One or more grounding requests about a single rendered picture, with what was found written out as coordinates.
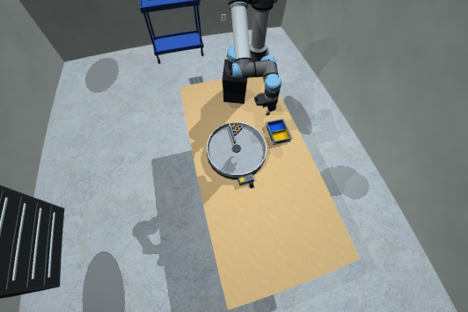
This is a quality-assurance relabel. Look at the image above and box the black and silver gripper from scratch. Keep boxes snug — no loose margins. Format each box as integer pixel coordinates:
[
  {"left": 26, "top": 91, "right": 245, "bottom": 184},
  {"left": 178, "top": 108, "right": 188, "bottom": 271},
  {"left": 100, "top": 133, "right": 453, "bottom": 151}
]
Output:
[{"left": 254, "top": 92, "right": 279, "bottom": 116}]

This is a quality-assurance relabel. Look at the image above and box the dark grey two-compartment bin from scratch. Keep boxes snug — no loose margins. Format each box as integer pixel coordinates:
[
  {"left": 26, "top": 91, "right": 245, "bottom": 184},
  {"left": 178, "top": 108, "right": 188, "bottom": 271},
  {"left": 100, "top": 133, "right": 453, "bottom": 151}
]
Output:
[{"left": 265, "top": 119, "right": 292, "bottom": 145}]

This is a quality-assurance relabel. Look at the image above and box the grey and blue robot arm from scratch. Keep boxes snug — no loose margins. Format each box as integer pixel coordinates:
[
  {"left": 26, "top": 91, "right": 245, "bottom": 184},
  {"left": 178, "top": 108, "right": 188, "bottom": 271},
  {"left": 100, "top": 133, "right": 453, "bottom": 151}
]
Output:
[{"left": 225, "top": 0, "right": 282, "bottom": 98}]

